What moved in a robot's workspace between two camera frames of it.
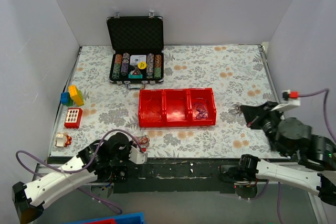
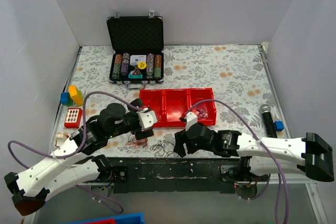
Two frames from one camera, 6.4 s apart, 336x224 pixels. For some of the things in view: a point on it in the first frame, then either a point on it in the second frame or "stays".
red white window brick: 73,117 stays
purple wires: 201,112 stays
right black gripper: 260,118 -> 184,137
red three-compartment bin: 166,107 stays
